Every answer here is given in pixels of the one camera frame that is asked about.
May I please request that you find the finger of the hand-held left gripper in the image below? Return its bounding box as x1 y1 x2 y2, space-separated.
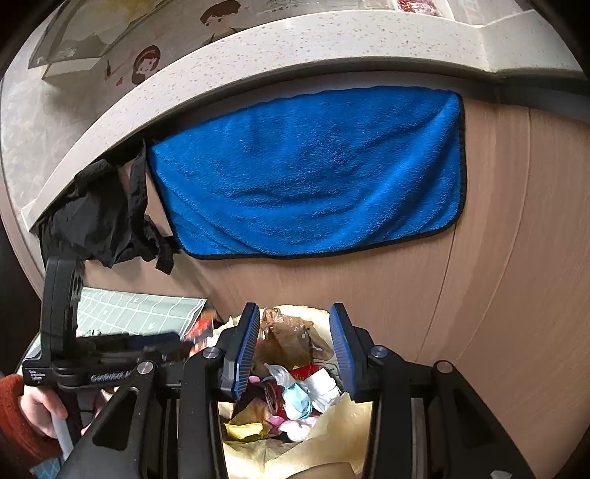
77 331 184 354
156 343 193 372

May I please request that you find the pink and white cloth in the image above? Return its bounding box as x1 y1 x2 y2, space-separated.
271 415 320 444

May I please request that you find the red snack wrapper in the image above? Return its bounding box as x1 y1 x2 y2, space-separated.
183 307 221 354

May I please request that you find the blue microfibre towel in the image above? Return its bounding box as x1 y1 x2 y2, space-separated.
146 86 468 260

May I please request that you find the light blue face mask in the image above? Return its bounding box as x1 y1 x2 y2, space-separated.
280 384 315 419

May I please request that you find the clear plastic wrap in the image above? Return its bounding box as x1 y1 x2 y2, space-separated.
264 364 296 393

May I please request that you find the brown plastic bag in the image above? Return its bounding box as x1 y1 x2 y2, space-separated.
255 308 336 370

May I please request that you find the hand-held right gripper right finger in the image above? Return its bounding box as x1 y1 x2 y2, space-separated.
329 303 538 479

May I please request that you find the red crumpled wrapper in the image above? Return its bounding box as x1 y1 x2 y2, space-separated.
288 361 324 383

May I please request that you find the black plastic bag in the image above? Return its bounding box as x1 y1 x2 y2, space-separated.
36 139 182 276

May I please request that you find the glass range hood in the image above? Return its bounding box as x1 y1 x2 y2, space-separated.
28 0 169 70

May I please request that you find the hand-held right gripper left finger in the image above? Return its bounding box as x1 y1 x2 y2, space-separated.
59 301 263 479

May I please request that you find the green grid mat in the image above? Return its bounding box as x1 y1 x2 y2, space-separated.
75 287 209 342

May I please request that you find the person's left hand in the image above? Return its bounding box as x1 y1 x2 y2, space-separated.
21 384 111 439

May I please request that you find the crumpled white paper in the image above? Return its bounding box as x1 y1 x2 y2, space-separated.
303 368 343 412

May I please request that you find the cartoon boy wall sticker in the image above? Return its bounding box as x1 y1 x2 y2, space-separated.
199 0 246 43

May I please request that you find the cartoon girl wall sticker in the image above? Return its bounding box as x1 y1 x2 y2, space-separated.
131 45 162 86

